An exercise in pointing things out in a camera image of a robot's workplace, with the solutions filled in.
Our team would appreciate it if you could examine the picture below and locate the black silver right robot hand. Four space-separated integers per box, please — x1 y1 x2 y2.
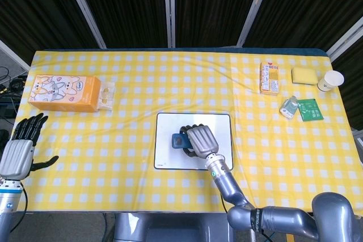
179 124 221 159

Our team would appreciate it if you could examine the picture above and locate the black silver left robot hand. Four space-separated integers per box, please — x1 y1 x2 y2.
0 113 60 180

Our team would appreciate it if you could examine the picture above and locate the blue plastic block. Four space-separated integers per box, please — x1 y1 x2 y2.
171 133 193 150

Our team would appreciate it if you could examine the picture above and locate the white board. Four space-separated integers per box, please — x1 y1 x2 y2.
154 112 234 171

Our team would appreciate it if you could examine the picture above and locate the orange cartoon tissue box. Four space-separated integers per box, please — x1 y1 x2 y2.
28 75 102 113

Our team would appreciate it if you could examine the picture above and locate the yellow white checked tablecloth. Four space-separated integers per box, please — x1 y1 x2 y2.
10 50 363 217

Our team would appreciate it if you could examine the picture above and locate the yellow printed snack box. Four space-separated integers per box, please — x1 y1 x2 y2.
259 61 281 95

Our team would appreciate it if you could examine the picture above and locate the small clear sanitizer bottle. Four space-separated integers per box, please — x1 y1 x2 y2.
280 96 299 120

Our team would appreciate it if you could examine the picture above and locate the grey robot torso base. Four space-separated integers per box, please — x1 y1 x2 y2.
113 213 234 242

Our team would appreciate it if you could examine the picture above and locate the clear plastic packet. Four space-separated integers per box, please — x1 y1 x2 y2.
98 81 116 112

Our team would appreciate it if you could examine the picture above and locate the green square packet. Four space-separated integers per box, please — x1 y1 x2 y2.
296 99 324 122

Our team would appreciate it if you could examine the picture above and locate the yellow sponge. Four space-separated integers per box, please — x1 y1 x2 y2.
291 67 318 86

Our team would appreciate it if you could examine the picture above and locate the white paper cup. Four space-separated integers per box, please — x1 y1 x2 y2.
317 70 345 92

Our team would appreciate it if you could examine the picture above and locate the black cable bundle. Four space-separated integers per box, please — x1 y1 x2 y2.
0 66 29 120

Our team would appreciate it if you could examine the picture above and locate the white partition frame post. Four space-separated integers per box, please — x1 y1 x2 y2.
163 0 176 48
0 39 30 73
61 0 107 49
237 0 273 48
326 23 363 61

